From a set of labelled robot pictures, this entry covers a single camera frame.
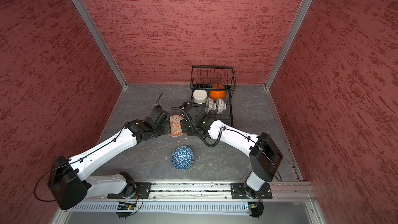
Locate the green patterned ceramic bowl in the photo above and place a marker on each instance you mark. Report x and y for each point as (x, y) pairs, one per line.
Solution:
(221, 106)

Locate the orange plastic bowl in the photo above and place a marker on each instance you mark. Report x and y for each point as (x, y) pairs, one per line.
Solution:
(217, 92)

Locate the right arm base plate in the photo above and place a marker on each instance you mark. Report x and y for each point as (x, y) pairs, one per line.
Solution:
(243, 191)

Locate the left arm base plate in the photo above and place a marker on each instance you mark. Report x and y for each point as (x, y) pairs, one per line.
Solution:
(133, 191)

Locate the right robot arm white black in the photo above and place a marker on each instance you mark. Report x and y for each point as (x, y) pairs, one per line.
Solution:
(265, 157)

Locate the black wire dish rack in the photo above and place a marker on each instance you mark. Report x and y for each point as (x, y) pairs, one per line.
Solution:
(203, 77)

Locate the white pink bowl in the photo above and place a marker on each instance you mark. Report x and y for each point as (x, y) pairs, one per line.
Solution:
(200, 96)

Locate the left corner aluminium profile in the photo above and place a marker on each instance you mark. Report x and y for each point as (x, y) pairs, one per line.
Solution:
(85, 15)

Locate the right corner aluminium profile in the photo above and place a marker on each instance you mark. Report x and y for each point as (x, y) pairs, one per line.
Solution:
(298, 19)

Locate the red patterned bowl underneath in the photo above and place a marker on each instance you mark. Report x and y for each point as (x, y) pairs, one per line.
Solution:
(210, 105)

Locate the corner aluminium profile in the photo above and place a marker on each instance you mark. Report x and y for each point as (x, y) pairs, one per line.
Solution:
(85, 15)
(298, 19)

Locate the orange patterned bowl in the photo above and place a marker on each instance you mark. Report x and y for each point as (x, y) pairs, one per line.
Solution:
(175, 126)

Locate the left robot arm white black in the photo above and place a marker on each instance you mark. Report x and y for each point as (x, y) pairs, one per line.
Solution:
(72, 180)

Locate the aluminium mounting rail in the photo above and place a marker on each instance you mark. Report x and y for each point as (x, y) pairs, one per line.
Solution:
(216, 191)

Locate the blue patterned ceramic bowl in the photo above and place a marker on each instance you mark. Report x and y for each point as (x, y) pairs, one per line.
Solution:
(182, 158)

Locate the white perforated cable duct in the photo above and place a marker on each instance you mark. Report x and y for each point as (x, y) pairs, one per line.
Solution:
(225, 208)

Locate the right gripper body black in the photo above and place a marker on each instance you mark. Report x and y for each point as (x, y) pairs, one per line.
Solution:
(186, 126)

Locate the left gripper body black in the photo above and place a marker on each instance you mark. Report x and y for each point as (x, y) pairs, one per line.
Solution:
(159, 129)

